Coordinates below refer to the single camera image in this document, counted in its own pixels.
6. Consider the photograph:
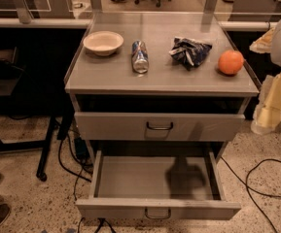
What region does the grey top drawer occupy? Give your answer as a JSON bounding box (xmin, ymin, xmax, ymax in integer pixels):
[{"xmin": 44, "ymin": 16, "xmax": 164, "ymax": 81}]
[{"xmin": 75, "ymin": 112, "xmax": 244, "ymax": 142}]

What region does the black cable on floor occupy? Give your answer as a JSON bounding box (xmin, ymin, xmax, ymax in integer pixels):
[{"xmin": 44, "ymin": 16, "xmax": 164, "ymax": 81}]
[
  {"xmin": 220, "ymin": 155, "xmax": 281, "ymax": 233},
  {"xmin": 57, "ymin": 126, "xmax": 117, "ymax": 233}
]

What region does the black table frame leg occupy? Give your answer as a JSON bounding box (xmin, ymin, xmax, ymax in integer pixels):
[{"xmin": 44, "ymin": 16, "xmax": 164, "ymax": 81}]
[{"xmin": 0, "ymin": 116, "xmax": 55, "ymax": 182}]

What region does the blue silver drink can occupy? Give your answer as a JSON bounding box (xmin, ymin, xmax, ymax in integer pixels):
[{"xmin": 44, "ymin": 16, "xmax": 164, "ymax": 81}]
[{"xmin": 131, "ymin": 40, "xmax": 149, "ymax": 74}]

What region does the orange fruit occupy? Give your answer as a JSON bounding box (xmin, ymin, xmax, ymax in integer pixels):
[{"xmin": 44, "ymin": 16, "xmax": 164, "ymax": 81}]
[{"xmin": 218, "ymin": 50, "xmax": 244, "ymax": 76}]

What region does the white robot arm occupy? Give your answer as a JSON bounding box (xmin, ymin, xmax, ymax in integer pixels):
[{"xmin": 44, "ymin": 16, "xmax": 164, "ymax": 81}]
[{"xmin": 250, "ymin": 19, "xmax": 281, "ymax": 135}]

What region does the grey drawer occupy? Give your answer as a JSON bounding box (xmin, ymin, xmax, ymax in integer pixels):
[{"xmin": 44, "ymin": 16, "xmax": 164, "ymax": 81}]
[
  {"xmin": 75, "ymin": 112, "xmax": 244, "ymax": 142},
  {"xmin": 76, "ymin": 150, "xmax": 241, "ymax": 220}
]

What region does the black cable on right floor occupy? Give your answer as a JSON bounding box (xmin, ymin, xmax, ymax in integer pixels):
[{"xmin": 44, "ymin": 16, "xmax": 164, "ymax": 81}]
[{"xmin": 220, "ymin": 155, "xmax": 281, "ymax": 233}]

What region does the black cable on left floor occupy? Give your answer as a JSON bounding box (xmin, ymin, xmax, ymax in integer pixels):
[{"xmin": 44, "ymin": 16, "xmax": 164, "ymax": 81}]
[{"xmin": 57, "ymin": 126, "xmax": 117, "ymax": 233}]

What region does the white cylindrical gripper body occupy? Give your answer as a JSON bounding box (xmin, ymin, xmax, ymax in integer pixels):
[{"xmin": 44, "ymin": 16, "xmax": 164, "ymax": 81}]
[{"xmin": 251, "ymin": 73, "xmax": 281, "ymax": 135}]

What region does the crumpled blue chip bag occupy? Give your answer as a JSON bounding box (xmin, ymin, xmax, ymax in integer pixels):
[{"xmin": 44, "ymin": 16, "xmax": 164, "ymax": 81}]
[{"xmin": 169, "ymin": 37, "xmax": 212, "ymax": 71}]

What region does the black power adapter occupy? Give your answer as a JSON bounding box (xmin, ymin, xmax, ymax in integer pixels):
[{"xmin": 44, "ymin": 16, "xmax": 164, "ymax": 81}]
[{"xmin": 74, "ymin": 137, "xmax": 88, "ymax": 160}]

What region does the grey drawer cabinet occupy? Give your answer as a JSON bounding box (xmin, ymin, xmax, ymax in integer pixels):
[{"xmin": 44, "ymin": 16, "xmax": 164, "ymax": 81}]
[{"xmin": 63, "ymin": 11, "xmax": 262, "ymax": 167}]

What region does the white paper bowl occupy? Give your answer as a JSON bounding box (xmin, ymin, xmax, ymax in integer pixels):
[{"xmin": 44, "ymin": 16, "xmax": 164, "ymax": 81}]
[{"xmin": 83, "ymin": 31, "xmax": 123, "ymax": 56}]

